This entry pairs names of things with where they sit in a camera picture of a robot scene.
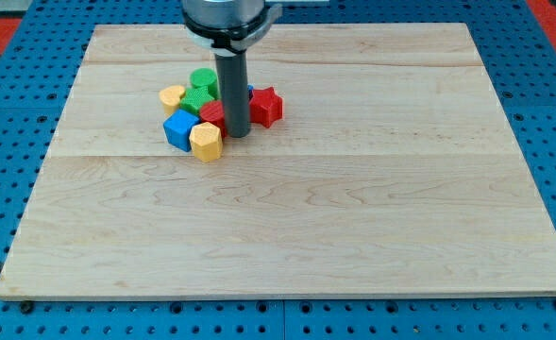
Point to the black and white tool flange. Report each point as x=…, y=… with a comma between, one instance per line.
x=229, y=27

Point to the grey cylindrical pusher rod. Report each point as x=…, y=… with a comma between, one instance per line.
x=233, y=85

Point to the red star block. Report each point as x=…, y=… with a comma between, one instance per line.
x=266, y=107

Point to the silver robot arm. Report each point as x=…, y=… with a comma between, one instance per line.
x=228, y=28

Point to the green star block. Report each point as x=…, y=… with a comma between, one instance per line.
x=195, y=99

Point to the light wooden board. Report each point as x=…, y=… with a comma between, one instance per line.
x=394, y=173

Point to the dark blue block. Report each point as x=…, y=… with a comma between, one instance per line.
x=250, y=89

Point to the green cylinder block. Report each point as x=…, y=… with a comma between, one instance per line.
x=205, y=77

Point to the red cylinder block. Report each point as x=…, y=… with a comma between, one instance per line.
x=213, y=112

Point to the yellow heart block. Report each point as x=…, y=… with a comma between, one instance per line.
x=170, y=98

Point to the yellow hexagon block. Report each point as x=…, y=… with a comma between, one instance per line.
x=206, y=142

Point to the blue cube block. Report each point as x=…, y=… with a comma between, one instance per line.
x=178, y=127

